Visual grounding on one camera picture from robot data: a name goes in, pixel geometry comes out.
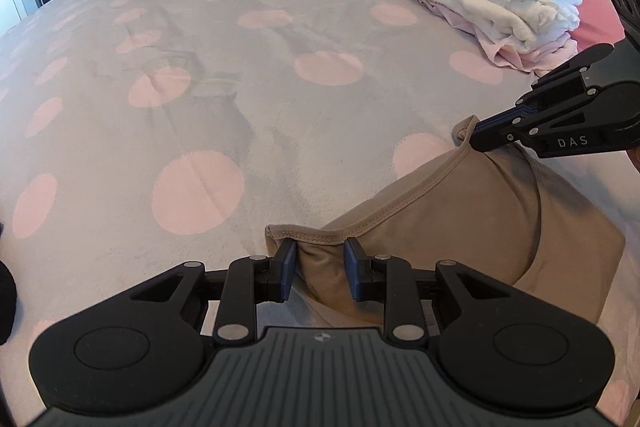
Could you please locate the black garment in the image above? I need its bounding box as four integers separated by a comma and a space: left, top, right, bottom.
0, 222, 19, 349

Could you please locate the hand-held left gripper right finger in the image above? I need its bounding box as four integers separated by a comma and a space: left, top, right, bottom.
344, 238, 521, 348

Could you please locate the pale pink folded garment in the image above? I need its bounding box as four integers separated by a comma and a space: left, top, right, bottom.
425, 0, 579, 76

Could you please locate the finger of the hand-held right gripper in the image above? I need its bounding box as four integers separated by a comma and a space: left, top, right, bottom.
475, 43, 616, 128
470, 99, 592, 154

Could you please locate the tan t-shirt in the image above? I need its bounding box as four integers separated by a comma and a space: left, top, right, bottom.
265, 116, 627, 329

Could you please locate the plain pink pillow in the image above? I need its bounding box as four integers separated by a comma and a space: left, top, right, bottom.
570, 0, 629, 52

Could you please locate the grey pink-dotted bedspread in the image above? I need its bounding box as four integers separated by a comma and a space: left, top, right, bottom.
0, 0, 640, 427

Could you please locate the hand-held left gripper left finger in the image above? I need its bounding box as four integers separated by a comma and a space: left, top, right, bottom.
120, 238, 297, 348

